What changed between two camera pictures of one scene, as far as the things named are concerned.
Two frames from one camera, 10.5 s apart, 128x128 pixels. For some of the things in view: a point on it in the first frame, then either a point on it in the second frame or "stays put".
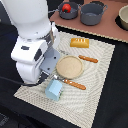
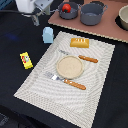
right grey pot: (91, 13) stays put
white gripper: (29, 54) -> (34, 8)
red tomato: (66, 8) stays put
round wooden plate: (70, 67) stays put
